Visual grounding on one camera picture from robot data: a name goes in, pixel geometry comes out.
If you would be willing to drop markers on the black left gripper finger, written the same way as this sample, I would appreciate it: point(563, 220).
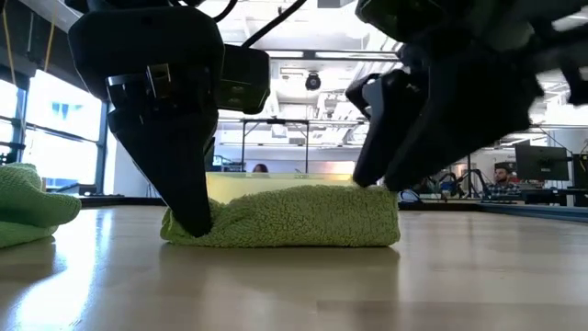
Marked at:
point(170, 161)

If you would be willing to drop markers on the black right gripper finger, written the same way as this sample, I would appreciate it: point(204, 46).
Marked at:
point(390, 128)
point(459, 110)

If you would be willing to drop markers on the yellow-green microfiber towel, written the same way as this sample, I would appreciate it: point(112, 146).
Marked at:
point(298, 216)

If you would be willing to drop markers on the bright green microfiber towel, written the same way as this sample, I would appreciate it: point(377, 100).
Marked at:
point(27, 197)

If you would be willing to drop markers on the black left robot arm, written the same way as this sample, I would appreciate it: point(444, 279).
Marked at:
point(115, 3)

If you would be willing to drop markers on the person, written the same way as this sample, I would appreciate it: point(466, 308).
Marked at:
point(501, 183)
point(260, 168)

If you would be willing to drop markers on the small black box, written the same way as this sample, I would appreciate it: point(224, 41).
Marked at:
point(87, 190)

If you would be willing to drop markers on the black desk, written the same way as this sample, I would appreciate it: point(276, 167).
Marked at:
point(542, 197)

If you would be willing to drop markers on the black metal stand frame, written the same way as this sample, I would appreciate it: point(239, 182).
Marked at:
point(468, 174)
point(275, 121)

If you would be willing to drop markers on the window frame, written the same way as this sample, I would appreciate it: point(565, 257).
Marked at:
point(100, 151)

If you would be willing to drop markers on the black overhead camera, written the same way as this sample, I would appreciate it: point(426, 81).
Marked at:
point(313, 81)

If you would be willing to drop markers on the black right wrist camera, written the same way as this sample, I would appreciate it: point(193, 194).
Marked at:
point(404, 18)

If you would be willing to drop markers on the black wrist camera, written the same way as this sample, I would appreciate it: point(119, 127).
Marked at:
point(243, 78)
point(404, 18)

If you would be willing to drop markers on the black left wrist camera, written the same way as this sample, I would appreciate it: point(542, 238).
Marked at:
point(243, 78)

